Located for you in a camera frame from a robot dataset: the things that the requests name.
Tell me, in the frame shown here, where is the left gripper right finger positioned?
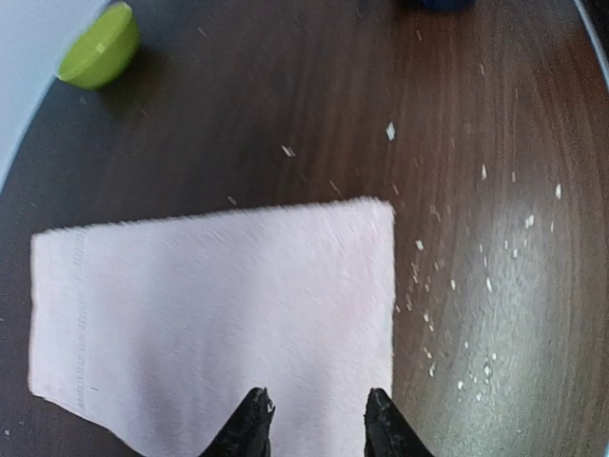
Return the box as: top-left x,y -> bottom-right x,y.
363,388 -> 433,457

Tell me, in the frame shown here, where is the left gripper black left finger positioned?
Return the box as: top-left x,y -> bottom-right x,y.
202,387 -> 275,457

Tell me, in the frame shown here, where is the pink towel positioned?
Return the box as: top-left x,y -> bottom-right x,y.
29,198 -> 396,456

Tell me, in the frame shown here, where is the yellow-green bowl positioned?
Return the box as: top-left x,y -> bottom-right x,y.
56,1 -> 140,89

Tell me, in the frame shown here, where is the dark blue mug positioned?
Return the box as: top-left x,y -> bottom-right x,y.
401,0 -> 476,12

